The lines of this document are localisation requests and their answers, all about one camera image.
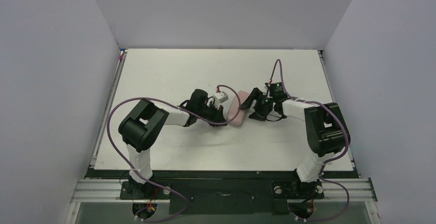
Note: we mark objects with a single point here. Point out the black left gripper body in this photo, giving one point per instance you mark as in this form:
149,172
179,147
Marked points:
220,114

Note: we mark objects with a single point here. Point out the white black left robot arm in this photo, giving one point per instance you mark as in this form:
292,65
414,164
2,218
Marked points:
142,125

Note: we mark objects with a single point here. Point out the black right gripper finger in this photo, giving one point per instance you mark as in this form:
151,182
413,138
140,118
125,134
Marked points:
257,96
260,114

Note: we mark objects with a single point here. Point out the pink umbrella case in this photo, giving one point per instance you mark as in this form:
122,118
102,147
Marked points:
234,109

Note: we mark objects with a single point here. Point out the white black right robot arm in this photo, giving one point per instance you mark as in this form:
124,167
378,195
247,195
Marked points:
326,132

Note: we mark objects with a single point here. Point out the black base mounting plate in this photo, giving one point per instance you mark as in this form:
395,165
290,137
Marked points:
193,192

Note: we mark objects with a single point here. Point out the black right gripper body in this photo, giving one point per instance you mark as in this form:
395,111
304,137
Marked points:
260,105

